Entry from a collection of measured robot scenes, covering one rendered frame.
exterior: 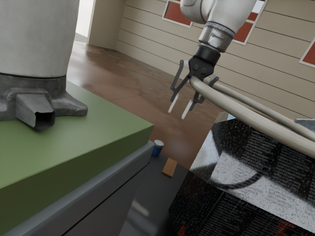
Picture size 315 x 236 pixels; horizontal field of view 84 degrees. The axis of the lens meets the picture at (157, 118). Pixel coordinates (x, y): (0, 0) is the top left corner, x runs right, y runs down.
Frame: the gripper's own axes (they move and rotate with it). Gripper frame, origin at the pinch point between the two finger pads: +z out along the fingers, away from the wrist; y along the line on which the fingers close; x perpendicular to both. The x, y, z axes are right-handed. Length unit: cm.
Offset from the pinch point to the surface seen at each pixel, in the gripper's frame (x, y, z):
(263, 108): 19.6, 33.4, -9.9
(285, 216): -3, 52, 19
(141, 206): 29, 10, 81
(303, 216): -3, 57, 16
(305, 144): -23.6, 23.2, -10.2
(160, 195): 46, 21, 80
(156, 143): 92, 3, 67
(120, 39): 803, -337, 38
